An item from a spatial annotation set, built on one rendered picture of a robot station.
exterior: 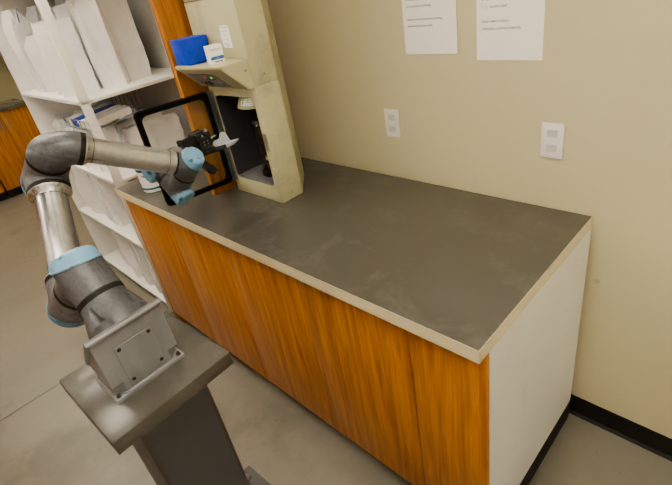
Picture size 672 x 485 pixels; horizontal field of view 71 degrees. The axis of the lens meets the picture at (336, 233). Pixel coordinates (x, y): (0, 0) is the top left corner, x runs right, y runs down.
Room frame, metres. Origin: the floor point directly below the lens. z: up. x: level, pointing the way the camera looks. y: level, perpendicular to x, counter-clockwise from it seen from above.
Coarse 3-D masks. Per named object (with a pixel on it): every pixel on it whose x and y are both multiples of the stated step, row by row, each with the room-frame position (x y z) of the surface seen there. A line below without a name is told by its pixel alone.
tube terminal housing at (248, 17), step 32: (224, 0) 1.78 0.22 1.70; (256, 0) 1.80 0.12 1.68; (192, 32) 1.98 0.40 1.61; (256, 32) 1.78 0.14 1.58; (256, 64) 1.76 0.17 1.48; (256, 96) 1.74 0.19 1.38; (288, 128) 1.81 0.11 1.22; (288, 160) 1.79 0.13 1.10; (256, 192) 1.88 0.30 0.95; (288, 192) 1.77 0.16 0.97
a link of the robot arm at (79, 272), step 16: (64, 256) 0.99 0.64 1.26; (80, 256) 1.00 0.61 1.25; (96, 256) 1.02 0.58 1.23; (64, 272) 0.97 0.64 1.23; (80, 272) 0.97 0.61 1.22; (96, 272) 0.98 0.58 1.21; (112, 272) 1.00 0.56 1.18; (64, 288) 0.96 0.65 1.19; (80, 288) 0.94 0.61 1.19; (96, 288) 0.94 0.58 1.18; (64, 304) 0.98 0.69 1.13
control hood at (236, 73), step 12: (228, 60) 1.79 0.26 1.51; (240, 60) 1.73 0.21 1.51; (192, 72) 1.85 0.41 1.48; (204, 72) 1.78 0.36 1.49; (216, 72) 1.71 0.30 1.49; (228, 72) 1.68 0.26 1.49; (240, 72) 1.71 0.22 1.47; (228, 84) 1.78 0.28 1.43; (240, 84) 1.72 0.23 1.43; (252, 84) 1.74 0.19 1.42
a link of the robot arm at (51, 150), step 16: (32, 144) 1.31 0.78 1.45; (48, 144) 1.31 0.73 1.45; (64, 144) 1.31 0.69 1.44; (80, 144) 1.33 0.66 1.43; (96, 144) 1.36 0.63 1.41; (112, 144) 1.39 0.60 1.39; (128, 144) 1.42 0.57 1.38; (32, 160) 1.30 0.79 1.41; (48, 160) 1.29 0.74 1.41; (64, 160) 1.30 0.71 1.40; (80, 160) 1.32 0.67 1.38; (96, 160) 1.35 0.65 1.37; (112, 160) 1.37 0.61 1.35; (128, 160) 1.39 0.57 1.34; (144, 160) 1.41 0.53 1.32; (160, 160) 1.43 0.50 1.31; (176, 160) 1.45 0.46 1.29; (192, 160) 1.46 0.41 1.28; (176, 176) 1.49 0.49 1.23; (192, 176) 1.49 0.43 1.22
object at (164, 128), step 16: (160, 112) 1.86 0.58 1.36; (176, 112) 1.89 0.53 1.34; (192, 112) 1.92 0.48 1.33; (160, 128) 1.85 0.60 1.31; (176, 128) 1.88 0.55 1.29; (192, 128) 1.91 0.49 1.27; (208, 128) 1.94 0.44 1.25; (160, 144) 1.84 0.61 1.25; (176, 144) 1.87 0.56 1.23; (208, 160) 1.92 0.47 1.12; (208, 176) 1.91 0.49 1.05; (224, 176) 1.94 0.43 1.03
